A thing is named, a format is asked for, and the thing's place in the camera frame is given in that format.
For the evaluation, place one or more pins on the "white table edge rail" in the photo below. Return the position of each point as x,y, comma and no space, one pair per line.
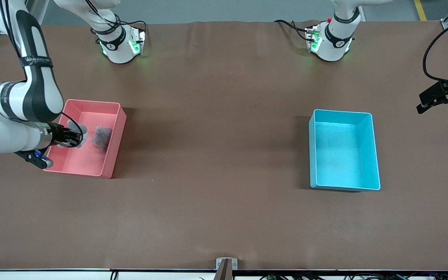
53,276

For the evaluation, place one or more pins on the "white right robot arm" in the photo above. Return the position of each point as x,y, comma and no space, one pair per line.
33,93

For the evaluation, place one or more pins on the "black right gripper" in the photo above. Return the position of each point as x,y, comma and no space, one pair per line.
59,134

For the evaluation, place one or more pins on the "brown table cover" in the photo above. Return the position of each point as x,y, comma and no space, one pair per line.
208,214

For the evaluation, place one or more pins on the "brown metal bar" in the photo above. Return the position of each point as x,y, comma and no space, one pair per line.
224,272

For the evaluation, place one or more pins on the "pink plastic box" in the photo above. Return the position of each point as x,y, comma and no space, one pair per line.
88,163

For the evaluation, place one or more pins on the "grey plush toy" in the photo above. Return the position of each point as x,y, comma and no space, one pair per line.
101,136
75,125

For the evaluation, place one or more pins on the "silver bracket plate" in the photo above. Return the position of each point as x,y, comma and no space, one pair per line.
235,264

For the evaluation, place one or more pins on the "silver base connector plate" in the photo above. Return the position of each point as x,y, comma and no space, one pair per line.
312,42
136,44

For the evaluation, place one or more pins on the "blue plastic box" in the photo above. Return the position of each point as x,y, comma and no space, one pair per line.
340,155

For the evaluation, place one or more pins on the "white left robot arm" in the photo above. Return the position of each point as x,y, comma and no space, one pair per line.
331,50

